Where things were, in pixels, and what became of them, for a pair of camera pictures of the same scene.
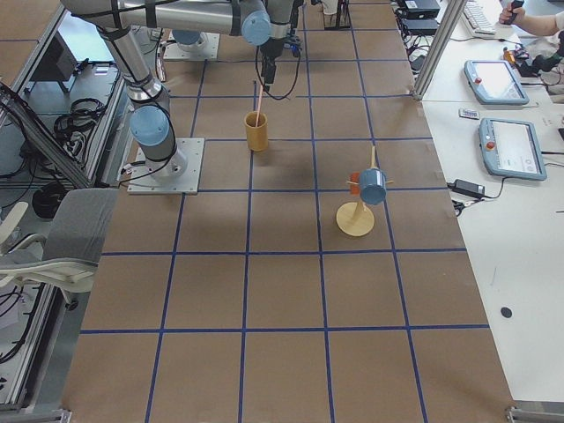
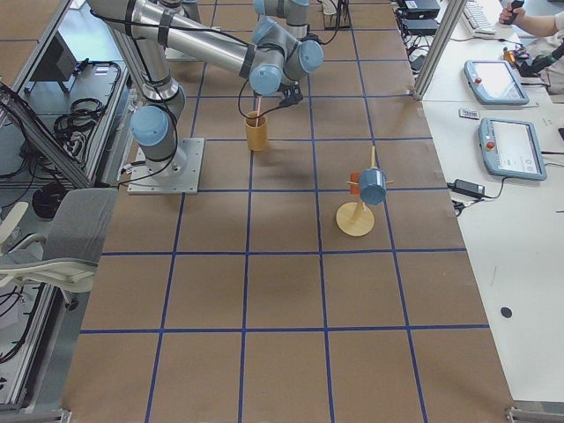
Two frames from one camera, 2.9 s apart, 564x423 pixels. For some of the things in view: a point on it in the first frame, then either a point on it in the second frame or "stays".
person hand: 516,16 stays
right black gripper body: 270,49 -> 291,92
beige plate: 358,219 stays
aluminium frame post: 448,25 stays
